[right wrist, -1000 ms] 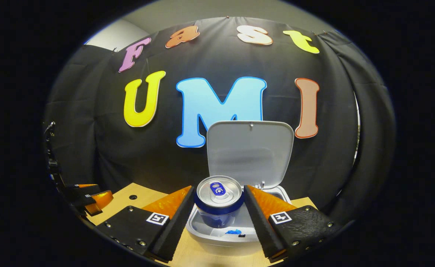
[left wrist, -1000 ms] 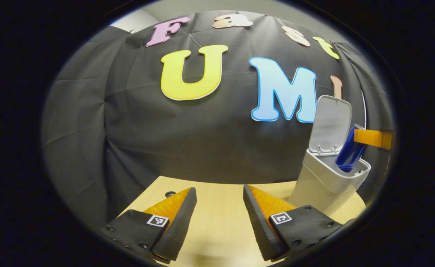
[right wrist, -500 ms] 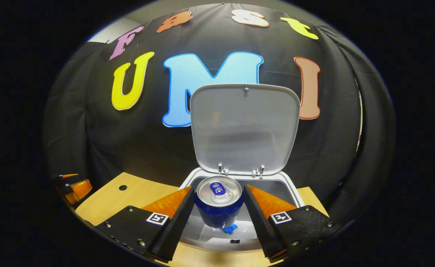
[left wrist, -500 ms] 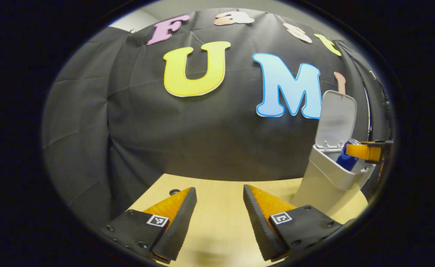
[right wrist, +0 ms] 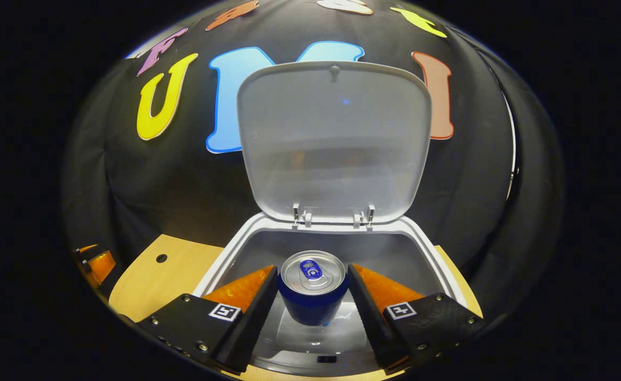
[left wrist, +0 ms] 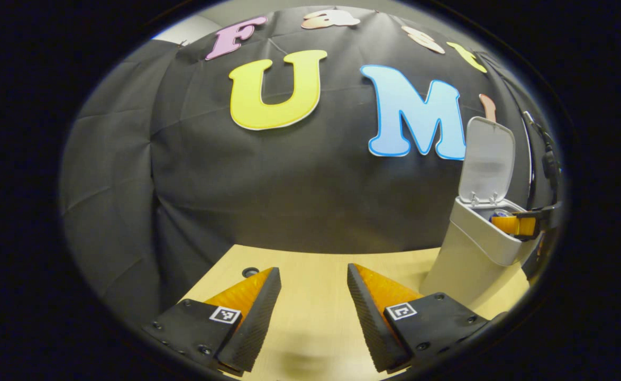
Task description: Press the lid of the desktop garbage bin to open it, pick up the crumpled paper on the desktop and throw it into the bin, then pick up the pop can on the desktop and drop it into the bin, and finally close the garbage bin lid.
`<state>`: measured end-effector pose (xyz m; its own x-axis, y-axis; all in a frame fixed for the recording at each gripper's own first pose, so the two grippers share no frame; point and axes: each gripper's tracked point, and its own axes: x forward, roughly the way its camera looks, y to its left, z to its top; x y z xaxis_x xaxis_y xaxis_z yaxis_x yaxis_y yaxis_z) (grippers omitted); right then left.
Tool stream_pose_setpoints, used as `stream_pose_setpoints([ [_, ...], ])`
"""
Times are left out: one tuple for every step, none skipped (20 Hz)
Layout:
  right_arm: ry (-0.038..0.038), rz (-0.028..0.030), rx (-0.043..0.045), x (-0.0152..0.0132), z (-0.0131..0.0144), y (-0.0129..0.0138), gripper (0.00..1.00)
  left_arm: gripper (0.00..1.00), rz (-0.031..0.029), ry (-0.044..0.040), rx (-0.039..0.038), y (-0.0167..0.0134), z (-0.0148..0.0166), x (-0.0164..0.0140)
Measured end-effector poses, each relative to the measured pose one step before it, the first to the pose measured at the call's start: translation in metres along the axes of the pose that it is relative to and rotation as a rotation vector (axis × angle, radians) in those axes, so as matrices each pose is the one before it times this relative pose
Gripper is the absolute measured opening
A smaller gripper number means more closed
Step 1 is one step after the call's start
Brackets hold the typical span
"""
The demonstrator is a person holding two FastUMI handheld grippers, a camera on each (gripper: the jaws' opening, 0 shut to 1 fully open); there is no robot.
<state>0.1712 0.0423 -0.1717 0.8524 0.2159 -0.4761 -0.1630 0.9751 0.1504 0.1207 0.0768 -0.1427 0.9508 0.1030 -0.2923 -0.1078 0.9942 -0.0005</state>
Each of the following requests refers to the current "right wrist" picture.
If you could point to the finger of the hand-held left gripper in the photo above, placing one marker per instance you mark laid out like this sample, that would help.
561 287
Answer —
101 267
87 249

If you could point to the wooden desktop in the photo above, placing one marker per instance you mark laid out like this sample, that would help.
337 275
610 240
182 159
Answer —
152 286

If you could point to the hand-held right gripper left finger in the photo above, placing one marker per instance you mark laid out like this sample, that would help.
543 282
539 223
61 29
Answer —
252 317

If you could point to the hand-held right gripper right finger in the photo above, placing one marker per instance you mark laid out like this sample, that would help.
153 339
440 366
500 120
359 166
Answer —
371 323

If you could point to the white desktop garbage bin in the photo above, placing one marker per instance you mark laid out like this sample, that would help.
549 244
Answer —
334 143

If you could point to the blue pop can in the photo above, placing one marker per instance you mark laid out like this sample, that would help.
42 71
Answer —
313 301

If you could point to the black backdrop cloth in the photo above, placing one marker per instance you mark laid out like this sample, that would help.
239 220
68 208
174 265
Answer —
157 185

